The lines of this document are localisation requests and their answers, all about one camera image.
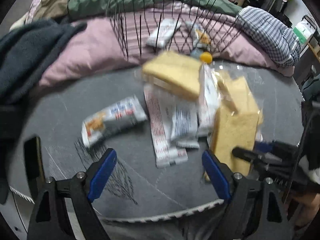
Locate small snack packet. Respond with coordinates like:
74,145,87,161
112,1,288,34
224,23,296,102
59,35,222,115
185,21,211,49

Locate green white box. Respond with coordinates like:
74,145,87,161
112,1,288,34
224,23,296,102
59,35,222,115
293,19,316,46

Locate dark teal fleece blanket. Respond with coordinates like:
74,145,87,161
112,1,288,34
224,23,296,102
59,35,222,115
1,19,87,204

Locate long white red snack packet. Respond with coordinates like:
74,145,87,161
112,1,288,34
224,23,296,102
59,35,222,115
144,85,188,168

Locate small white snack sachet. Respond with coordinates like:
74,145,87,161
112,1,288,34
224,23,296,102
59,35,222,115
170,100,200,149

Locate orange picture snack packet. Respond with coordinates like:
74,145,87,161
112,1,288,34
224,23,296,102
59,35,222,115
81,96,148,148

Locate black wire basket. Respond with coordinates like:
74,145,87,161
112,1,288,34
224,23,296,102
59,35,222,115
106,0,240,60

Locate bagged toast slice top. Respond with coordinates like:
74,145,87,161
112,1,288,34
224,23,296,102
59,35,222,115
142,51,202,101

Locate bagged toast slice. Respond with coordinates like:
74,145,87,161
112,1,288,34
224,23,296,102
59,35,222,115
209,104,259,176
212,70,264,125
142,51,202,101

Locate khaki cloth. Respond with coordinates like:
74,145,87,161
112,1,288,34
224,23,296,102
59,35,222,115
33,0,68,21

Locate black smartphone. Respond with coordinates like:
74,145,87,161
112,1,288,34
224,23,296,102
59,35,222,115
23,136,46,201

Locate white red sachet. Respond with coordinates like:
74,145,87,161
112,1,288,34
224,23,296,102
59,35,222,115
146,18,182,49

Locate pink quilt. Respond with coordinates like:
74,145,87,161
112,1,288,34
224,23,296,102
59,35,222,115
36,16,295,89

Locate blue checkered pillow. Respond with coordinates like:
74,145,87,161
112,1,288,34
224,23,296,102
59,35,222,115
235,6,300,67

